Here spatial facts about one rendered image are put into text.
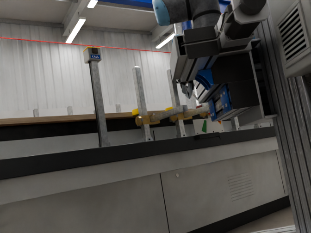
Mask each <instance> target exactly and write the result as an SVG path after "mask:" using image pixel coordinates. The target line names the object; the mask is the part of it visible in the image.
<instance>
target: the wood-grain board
mask: <svg viewBox="0 0 311 233"><path fill-rule="evenodd" d="M190 110H194V109H188V111H190ZM162 112H165V110H156V111H147V114H148V115H153V113H155V114H159V113H162ZM136 117H137V116H133V114H132V112H119V113H105V118H106V120H109V119H124V118H136ZM95 120H96V114H83V115H65V116H39V117H21V118H2V119H0V127H3V126H18V125H32V124H46V123H67V122H81V121H95Z"/></svg>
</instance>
